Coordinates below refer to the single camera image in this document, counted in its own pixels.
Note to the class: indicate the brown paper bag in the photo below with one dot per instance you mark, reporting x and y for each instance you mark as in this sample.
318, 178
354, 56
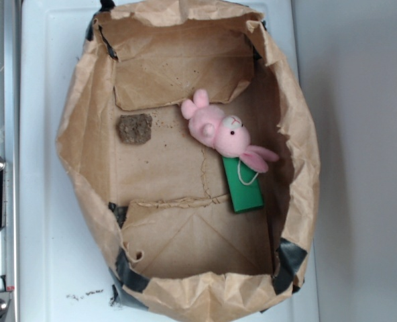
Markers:
161, 212

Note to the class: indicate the aluminium frame rail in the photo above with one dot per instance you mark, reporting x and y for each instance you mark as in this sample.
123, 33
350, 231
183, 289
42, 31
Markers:
10, 31

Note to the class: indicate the pink plush bunny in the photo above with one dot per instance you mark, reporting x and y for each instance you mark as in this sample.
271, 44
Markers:
226, 134

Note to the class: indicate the green rectangular block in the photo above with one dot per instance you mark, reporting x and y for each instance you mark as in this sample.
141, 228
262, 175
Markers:
243, 185

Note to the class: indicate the brown rough rock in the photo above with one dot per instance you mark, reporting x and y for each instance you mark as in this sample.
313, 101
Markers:
135, 129

